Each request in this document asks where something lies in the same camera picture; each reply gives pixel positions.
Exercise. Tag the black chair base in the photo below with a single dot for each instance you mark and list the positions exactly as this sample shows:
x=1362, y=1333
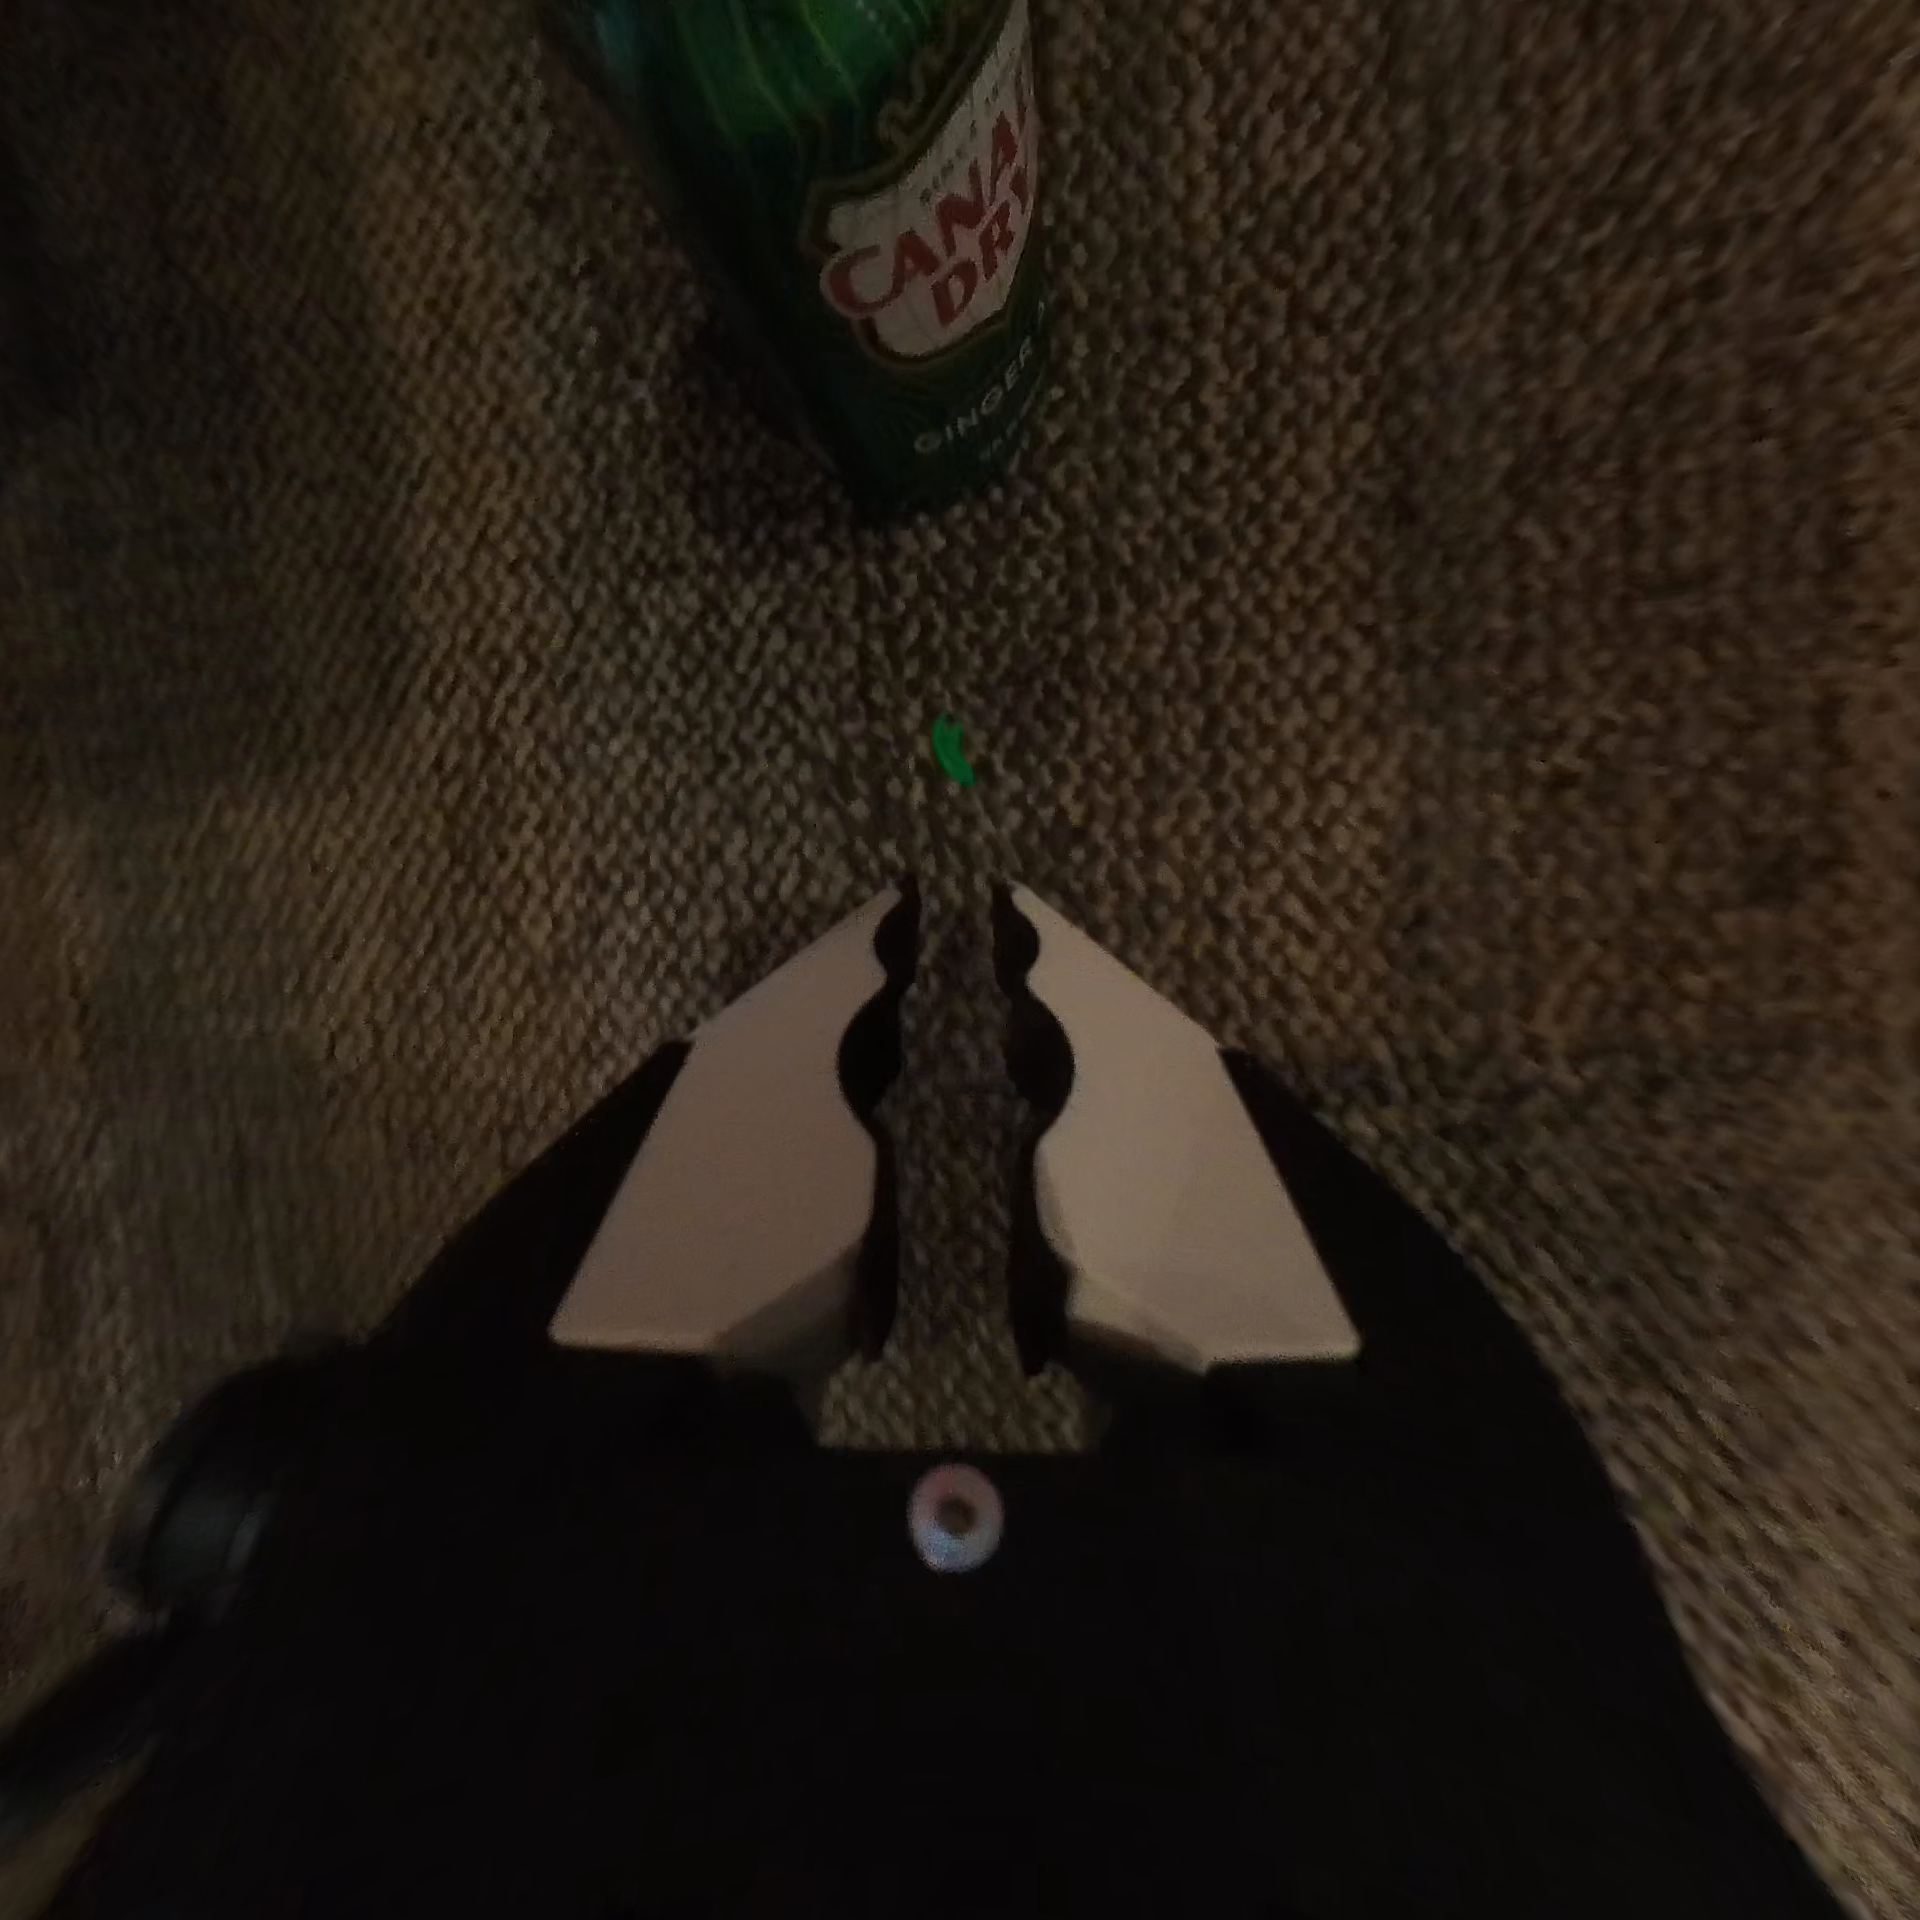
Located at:
x=210, y=1500

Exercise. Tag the single green toy leaf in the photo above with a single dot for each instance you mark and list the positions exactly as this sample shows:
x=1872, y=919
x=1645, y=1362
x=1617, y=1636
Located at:
x=951, y=751

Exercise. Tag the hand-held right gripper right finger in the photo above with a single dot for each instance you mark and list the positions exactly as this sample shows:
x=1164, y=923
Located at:
x=1185, y=1214

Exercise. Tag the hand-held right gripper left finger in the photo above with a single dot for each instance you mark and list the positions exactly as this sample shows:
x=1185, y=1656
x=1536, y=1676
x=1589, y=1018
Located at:
x=720, y=1200

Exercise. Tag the green soda can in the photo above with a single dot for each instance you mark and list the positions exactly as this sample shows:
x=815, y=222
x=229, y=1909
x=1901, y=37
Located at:
x=901, y=226

